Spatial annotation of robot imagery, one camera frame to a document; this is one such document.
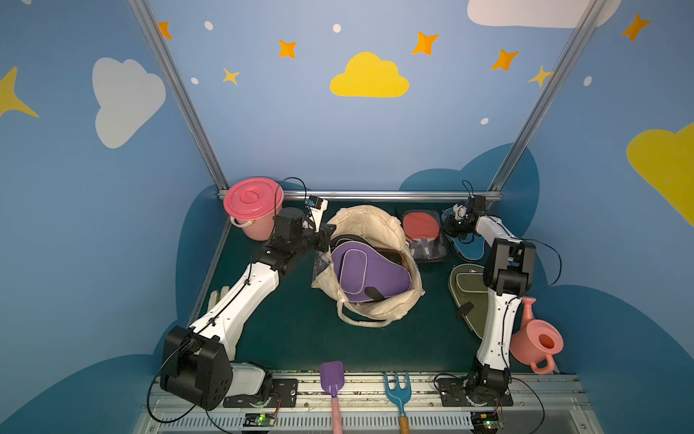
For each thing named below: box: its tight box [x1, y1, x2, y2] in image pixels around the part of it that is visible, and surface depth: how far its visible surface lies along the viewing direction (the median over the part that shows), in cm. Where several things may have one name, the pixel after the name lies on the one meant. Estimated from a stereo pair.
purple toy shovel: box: [319, 360, 345, 434], surface depth 78 cm
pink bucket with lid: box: [223, 177, 285, 242], surface depth 100 cm
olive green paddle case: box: [448, 263, 489, 340], surface depth 95 cm
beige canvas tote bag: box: [311, 205, 426, 329], surface depth 80 cm
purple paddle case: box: [331, 241, 413, 303], surface depth 89 cm
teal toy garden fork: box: [384, 370, 412, 434], surface depth 75 cm
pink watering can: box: [509, 296, 564, 375], surface depth 76 cm
